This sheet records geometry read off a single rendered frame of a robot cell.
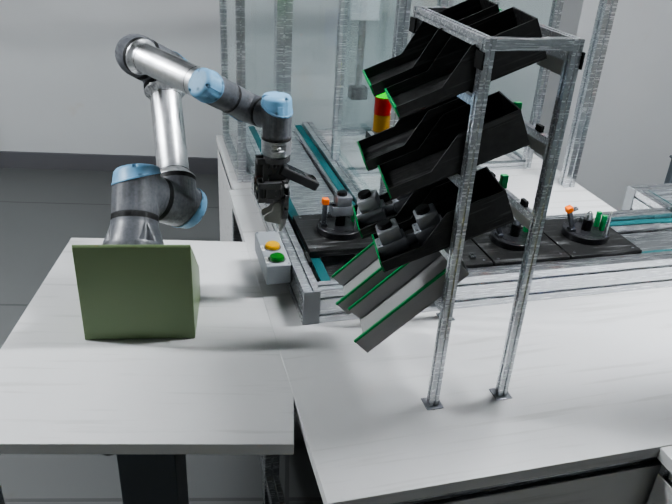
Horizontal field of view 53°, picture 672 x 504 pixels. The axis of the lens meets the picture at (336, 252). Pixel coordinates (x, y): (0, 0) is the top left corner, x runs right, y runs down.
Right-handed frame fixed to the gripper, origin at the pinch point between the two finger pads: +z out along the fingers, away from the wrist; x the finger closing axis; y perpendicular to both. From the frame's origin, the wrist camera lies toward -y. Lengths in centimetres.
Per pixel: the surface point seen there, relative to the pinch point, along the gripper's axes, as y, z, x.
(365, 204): -13.0, -18.0, 28.2
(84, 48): 70, 21, -324
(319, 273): -9.3, 12.2, 5.7
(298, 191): -17, 15, -57
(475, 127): -24, -44, 53
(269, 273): 3.7, 13.3, 1.8
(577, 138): -128, 0, -60
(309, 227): -11.8, 9.9, -17.8
